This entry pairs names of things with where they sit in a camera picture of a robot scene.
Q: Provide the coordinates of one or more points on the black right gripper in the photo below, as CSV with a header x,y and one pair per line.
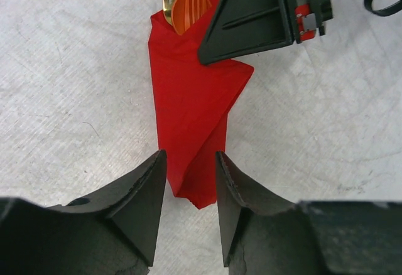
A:
x,y
243,27

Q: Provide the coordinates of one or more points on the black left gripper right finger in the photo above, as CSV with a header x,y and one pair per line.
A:
x,y
263,233

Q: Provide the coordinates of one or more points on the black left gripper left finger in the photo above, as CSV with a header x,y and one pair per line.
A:
x,y
112,230

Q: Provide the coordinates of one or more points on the red paper napkin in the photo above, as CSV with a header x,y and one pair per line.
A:
x,y
192,103

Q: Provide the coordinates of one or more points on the orange plastic spoon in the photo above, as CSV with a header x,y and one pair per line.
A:
x,y
181,15

